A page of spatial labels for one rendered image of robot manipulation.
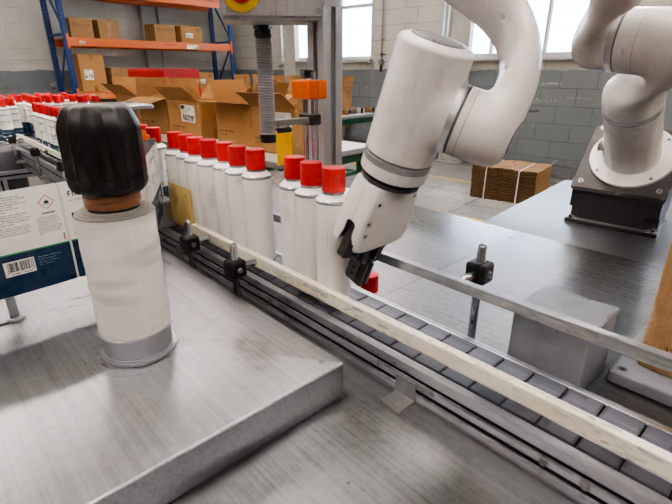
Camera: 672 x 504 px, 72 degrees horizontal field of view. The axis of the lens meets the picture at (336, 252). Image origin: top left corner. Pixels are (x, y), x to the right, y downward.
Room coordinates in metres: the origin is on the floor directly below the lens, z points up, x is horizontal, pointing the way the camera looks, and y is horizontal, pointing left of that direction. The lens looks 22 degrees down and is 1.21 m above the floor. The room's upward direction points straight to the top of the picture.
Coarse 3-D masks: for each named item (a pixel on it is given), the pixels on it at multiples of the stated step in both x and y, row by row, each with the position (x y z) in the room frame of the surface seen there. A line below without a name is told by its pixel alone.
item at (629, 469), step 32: (224, 256) 0.81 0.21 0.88; (288, 288) 0.67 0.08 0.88; (352, 288) 0.67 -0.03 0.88; (352, 320) 0.57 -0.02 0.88; (416, 320) 0.57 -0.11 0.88; (416, 352) 0.49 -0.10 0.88; (480, 352) 0.49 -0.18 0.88; (480, 384) 0.43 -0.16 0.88; (544, 384) 0.43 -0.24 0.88; (608, 416) 0.38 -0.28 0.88; (576, 448) 0.34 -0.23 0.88; (640, 480) 0.30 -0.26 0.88
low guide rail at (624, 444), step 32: (192, 224) 0.90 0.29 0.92; (256, 256) 0.72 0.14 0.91; (320, 288) 0.60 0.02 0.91; (384, 320) 0.51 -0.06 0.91; (448, 352) 0.44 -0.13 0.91; (512, 384) 0.38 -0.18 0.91; (544, 416) 0.36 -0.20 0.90; (576, 416) 0.34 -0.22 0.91; (608, 448) 0.32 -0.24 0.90; (640, 448) 0.30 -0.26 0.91
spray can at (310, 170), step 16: (304, 160) 0.68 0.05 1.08; (304, 176) 0.66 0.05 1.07; (320, 176) 0.67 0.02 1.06; (304, 192) 0.66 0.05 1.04; (320, 192) 0.66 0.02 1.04; (304, 208) 0.65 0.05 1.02; (304, 224) 0.65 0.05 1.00; (304, 240) 0.65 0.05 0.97; (304, 256) 0.65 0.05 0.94; (304, 272) 0.65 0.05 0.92
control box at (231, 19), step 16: (224, 0) 0.82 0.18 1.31; (256, 0) 0.83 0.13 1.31; (272, 0) 0.83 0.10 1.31; (288, 0) 0.84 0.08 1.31; (304, 0) 0.84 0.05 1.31; (320, 0) 0.85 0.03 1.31; (224, 16) 0.83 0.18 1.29; (240, 16) 0.83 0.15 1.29; (256, 16) 0.84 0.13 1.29; (272, 16) 0.84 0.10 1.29; (288, 16) 0.84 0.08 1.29; (304, 16) 0.84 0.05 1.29; (320, 16) 0.85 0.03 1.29
